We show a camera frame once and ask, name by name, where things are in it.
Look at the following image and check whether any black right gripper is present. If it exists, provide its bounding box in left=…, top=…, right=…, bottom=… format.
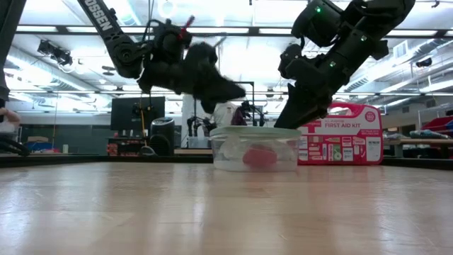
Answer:
left=274, top=49, right=355, bottom=130

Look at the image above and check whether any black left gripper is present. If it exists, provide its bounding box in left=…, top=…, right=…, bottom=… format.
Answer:
left=138, top=59, right=246, bottom=114

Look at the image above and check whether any red elastic bandage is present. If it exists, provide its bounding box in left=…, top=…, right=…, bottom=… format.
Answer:
left=242, top=144, right=279, bottom=170

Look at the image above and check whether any clear plastic container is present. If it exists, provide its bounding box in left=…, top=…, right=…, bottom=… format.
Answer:
left=208, top=126, right=302, bottom=174

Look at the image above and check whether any person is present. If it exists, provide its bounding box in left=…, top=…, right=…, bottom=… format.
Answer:
left=212, top=101, right=248, bottom=128

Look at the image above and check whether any red first aid kit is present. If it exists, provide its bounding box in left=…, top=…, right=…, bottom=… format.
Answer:
left=297, top=102, right=384, bottom=166

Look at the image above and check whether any red zip tie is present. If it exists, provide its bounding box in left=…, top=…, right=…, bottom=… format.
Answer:
left=178, top=15, right=196, bottom=40

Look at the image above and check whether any black monitor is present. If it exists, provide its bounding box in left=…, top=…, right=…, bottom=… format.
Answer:
left=110, top=96, right=166, bottom=132

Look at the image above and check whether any black low shelf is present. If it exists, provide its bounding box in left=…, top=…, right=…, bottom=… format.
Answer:
left=107, top=136, right=151, bottom=157

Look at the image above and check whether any wooden background table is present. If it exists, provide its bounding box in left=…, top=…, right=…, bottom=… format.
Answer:
left=384, top=137, right=453, bottom=159

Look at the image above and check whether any grey cloth bundle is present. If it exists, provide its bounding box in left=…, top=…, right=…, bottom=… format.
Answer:
left=409, top=129, right=450, bottom=140

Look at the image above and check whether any red and blue bundle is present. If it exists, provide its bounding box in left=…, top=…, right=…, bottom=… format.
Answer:
left=420, top=115, right=453, bottom=132

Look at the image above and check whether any person's hand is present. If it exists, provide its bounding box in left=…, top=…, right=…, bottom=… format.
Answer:
left=0, top=107, right=21, bottom=125

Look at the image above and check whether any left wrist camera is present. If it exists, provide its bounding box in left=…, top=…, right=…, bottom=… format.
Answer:
left=183, top=41, right=219, bottom=72

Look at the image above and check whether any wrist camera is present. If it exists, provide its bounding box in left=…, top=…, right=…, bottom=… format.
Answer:
left=183, top=41, right=219, bottom=72
left=277, top=43, right=319, bottom=82

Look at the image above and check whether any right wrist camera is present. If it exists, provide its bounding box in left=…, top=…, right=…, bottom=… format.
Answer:
left=277, top=43, right=319, bottom=82

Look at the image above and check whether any black aluminium rig frame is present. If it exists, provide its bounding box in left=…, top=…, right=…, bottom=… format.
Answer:
left=0, top=154, right=453, bottom=171

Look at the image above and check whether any black ceiling camera mount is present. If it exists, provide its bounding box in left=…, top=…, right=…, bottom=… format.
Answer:
left=37, top=39, right=74, bottom=67

